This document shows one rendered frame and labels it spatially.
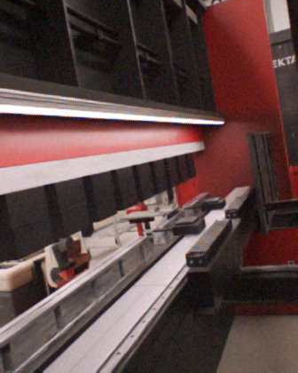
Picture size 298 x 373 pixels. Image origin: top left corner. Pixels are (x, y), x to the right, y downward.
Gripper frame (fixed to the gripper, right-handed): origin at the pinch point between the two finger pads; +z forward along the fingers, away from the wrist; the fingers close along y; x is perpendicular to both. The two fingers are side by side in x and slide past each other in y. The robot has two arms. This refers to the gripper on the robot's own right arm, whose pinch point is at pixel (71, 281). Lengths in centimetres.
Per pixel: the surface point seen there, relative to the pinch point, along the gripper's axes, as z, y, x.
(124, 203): -25, 54, -13
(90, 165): -41, 60, -32
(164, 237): -2, 43, 25
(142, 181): -31, 53, 8
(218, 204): -6, 68, 46
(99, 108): -50, 85, -55
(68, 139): -50, 63, -43
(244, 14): -114, 105, 141
